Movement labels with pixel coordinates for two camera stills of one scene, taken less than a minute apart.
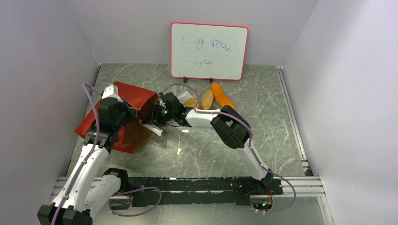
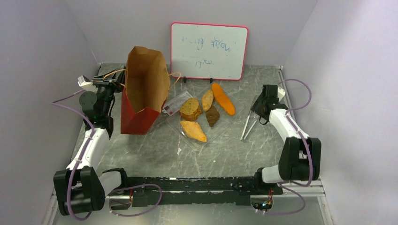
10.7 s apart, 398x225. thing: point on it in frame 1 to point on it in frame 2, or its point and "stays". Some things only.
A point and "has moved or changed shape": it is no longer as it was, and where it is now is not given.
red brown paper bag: (135, 135) has moved or changed shape
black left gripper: (131, 113) to (116, 83)
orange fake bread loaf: (222, 99) stays
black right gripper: (154, 119) to (255, 107)
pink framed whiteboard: (207, 51) stays
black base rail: (151, 191) stays
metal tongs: (154, 129) to (250, 129)
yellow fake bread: (207, 99) stays
